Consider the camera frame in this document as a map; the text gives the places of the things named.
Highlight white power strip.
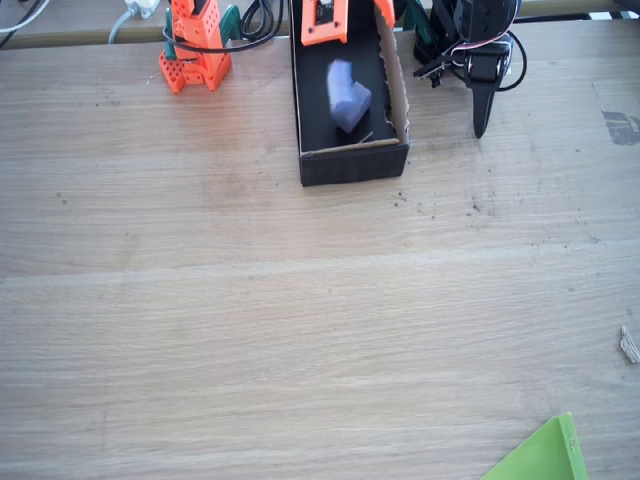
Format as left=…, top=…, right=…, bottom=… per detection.
left=124, top=0, right=162, bottom=20

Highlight green table clamp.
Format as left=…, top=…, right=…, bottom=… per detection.
left=218, top=4, right=242, bottom=42
left=402, top=0, right=437, bottom=49

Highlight white cable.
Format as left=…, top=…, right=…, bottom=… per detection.
left=0, top=0, right=52, bottom=35

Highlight coiled black cable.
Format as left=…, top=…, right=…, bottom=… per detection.
left=240, top=0, right=287, bottom=42

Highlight black cardboard box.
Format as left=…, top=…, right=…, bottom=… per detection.
left=289, top=0, right=412, bottom=188

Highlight red white servo wires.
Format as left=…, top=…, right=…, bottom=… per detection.
left=439, top=30, right=516, bottom=69

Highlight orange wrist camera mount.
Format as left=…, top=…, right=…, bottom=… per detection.
left=301, top=0, right=350, bottom=47

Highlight grey power cable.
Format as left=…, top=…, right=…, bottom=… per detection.
left=108, top=9, right=134, bottom=46

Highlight purple foam block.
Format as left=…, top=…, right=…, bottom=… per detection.
left=326, top=59, right=373, bottom=135

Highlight grey tape patch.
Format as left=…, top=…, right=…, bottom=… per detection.
left=601, top=109, right=640, bottom=147

